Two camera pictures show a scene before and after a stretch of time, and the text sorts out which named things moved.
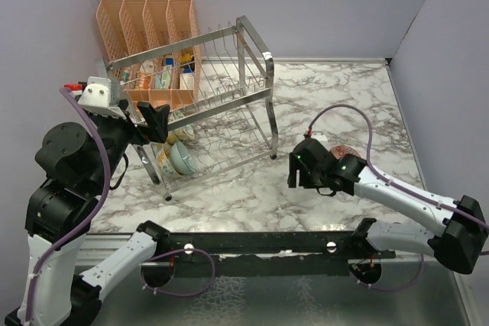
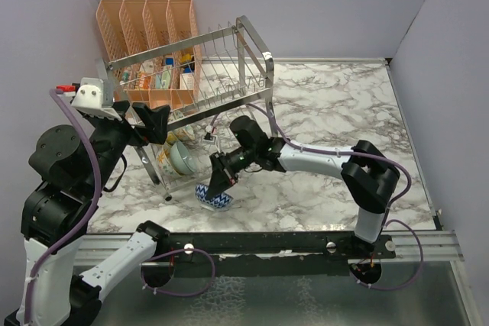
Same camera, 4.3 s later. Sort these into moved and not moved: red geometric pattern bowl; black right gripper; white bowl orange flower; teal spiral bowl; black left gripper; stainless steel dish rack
Moved: black right gripper; red geometric pattern bowl
Not moved: white bowl orange flower; black left gripper; teal spiral bowl; stainless steel dish rack
